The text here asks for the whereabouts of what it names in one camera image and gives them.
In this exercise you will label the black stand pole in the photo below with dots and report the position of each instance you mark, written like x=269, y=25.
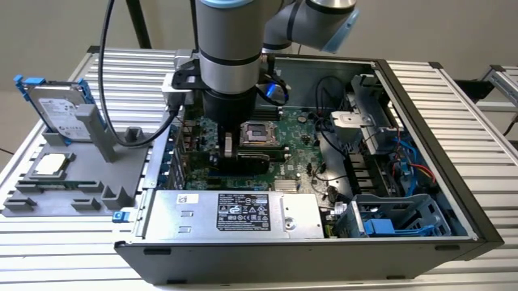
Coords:
x=139, y=24

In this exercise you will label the silver metal drive cage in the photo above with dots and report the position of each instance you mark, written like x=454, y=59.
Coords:
x=351, y=119

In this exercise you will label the blue plastic bay clip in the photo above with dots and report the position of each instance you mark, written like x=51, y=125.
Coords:
x=378, y=227

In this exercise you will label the CPU socket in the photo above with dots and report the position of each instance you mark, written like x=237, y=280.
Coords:
x=258, y=132

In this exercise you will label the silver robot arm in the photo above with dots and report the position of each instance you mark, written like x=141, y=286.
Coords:
x=226, y=45

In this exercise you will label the aluminium side table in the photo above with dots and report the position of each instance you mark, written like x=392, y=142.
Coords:
x=504, y=82

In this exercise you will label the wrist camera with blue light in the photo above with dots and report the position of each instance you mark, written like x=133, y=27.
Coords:
x=273, y=91

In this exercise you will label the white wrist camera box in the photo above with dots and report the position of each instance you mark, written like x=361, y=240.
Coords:
x=174, y=95

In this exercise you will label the hard disk in blue carrier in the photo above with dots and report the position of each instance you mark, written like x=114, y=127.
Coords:
x=56, y=112

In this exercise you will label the silver power supply unit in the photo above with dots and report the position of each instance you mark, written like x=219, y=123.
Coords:
x=202, y=218

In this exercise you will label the grey parts rack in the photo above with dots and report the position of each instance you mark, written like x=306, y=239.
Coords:
x=80, y=169

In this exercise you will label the silver CPU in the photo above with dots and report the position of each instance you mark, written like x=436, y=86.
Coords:
x=50, y=165

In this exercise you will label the round coin battery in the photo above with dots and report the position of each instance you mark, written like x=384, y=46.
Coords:
x=302, y=118

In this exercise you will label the grey-blue plastic disk bay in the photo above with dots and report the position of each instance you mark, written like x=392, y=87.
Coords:
x=405, y=206

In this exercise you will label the green motherboard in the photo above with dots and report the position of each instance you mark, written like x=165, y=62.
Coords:
x=299, y=142

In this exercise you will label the green RAM stick on rack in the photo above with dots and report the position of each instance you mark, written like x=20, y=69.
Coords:
x=80, y=183

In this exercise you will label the small blue case latch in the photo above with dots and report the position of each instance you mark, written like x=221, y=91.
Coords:
x=118, y=216

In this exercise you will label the open grey PC case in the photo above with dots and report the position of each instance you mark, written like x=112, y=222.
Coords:
x=283, y=260

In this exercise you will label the silver chipset heat sink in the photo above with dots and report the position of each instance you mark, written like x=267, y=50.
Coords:
x=286, y=185

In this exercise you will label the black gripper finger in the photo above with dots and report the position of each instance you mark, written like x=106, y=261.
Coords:
x=221, y=142

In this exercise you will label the green graphics card black shroud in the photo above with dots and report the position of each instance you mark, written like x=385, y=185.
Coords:
x=198, y=160

